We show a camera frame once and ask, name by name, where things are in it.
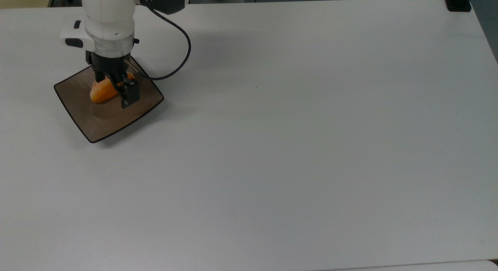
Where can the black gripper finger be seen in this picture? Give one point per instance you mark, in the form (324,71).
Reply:
(99,76)
(130,94)

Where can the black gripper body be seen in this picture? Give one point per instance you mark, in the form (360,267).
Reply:
(111,64)

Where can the square brown ceramic plate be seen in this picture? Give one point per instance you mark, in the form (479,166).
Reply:
(109,123)

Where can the orange bread roll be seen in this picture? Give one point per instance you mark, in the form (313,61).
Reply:
(102,92)

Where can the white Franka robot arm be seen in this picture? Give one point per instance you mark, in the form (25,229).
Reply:
(109,18)

